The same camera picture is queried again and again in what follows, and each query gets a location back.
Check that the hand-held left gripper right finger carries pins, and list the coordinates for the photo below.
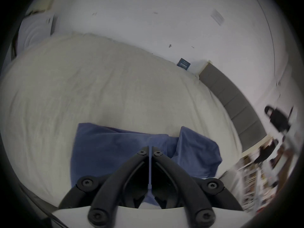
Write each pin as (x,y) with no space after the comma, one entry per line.
(187,189)

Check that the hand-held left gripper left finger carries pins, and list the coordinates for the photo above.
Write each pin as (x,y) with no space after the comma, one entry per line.
(111,189)

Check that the dark blue shirt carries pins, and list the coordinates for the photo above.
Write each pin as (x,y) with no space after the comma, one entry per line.
(111,148)

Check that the grey padded headboard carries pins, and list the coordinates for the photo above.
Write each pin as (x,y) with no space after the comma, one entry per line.
(235,101)

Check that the bed with beige sheet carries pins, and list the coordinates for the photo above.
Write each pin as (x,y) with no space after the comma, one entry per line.
(95,79)

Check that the small dark blue card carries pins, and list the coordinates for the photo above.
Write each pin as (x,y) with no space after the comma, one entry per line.
(183,64)

